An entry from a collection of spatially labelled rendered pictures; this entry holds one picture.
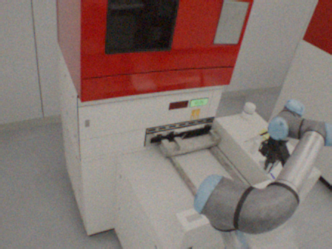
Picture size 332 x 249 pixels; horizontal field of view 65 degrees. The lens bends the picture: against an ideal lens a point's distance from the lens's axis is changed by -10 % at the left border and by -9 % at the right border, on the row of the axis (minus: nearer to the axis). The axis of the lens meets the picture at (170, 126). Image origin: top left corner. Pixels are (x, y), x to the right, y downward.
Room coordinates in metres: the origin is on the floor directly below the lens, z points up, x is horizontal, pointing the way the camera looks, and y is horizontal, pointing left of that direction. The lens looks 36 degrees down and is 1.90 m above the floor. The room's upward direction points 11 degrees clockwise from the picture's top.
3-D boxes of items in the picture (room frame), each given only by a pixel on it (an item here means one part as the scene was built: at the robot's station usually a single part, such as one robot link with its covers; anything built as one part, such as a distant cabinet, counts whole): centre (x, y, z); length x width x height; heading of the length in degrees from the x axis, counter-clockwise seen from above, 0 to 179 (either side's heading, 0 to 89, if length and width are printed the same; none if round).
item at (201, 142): (1.27, -0.13, 0.87); 0.36 x 0.08 x 0.03; 124
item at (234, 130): (1.28, -0.57, 0.89); 0.62 x 0.35 x 0.14; 34
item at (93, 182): (1.51, 0.28, 0.41); 0.82 x 0.71 x 0.82; 124
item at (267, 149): (0.90, -0.43, 1.25); 0.09 x 0.08 x 0.12; 34
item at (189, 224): (0.81, -0.34, 0.89); 0.55 x 0.09 x 0.14; 124
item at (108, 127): (1.23, 0.09, 1.02); 0.82 x 0.03 x 0.40; 124
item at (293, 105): (0.89, -0.43, 1.40); 0.09 x 0.08 x 0.11; 145
